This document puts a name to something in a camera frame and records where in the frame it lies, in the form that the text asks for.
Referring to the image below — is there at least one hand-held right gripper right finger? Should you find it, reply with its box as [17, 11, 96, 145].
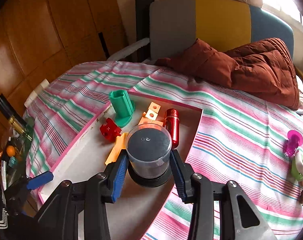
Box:
[170, 149, 278, 240]

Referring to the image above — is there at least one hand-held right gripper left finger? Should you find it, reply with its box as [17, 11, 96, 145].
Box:
[34, 152, 130, 240]

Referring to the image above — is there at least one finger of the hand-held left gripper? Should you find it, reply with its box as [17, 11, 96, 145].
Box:
[3, 171, 54, 208]

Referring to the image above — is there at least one yellow toy sled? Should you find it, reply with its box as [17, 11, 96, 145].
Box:
[105, 132, 128, 165]

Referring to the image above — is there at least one pink tray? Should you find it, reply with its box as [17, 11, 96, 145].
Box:
[38, 91, 204, 240]

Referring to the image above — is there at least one clear container with black base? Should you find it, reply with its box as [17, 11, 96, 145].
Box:
[126, 124, 173, 188]

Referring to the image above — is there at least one red metal cylinder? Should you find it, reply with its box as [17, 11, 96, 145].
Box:
[164, 108, 180, 149]

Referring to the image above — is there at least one red toy block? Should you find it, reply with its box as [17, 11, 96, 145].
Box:
[100, 118, 122, 142]

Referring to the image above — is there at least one orange building block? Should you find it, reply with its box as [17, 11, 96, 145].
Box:
[139, 102, 164, 128]

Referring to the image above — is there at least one green flanged tube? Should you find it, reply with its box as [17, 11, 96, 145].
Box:
[109, 89, 135, 128]

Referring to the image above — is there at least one magenta plastic cup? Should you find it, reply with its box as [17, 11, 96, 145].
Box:
[284, 129, 303, 158]

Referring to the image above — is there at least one green and white case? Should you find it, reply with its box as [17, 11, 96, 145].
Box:
[290, 151, 303, 182]

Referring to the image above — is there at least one glass side table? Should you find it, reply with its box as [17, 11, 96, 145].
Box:
[0, 120, 39, 183]

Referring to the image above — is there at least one black and gold tube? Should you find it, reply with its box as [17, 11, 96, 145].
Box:
[0, 94, 33, 140]

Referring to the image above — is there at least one white block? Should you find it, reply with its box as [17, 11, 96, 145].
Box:
[24, 79, 50, 107]

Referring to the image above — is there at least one brown quilt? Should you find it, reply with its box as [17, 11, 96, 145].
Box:
[155, 38, 300, 111]

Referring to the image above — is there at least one wooden wardrobe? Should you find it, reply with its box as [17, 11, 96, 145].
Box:
[0, 0, 128, 155]

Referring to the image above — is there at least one grey yellow blue headboard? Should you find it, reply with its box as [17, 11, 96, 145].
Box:
[149, 0, 294, 60]

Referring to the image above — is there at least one window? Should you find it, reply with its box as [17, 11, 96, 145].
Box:
[262, 0, 303, 33]

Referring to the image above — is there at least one white bed rail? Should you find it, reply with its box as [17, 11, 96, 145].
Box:
[108, 39, 150, 61]

